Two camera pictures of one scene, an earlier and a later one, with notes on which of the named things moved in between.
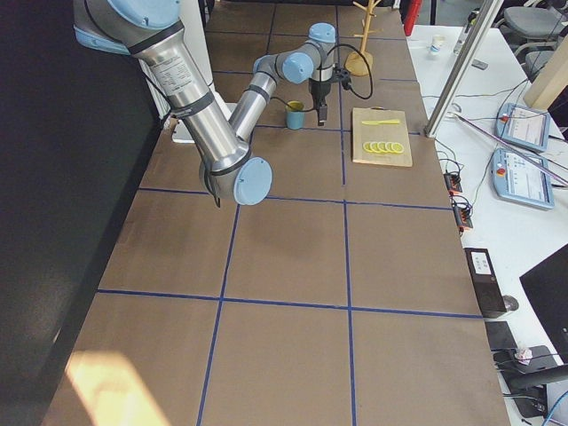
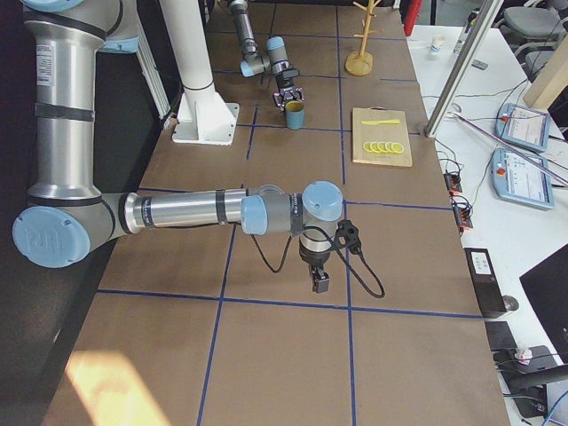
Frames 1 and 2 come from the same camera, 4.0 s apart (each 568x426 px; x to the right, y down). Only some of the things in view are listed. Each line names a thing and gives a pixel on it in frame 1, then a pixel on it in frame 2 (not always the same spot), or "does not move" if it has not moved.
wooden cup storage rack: (355, 64) does not move
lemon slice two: (373, 145) does not move
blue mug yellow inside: (295, 114) does not move
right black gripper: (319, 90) → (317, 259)
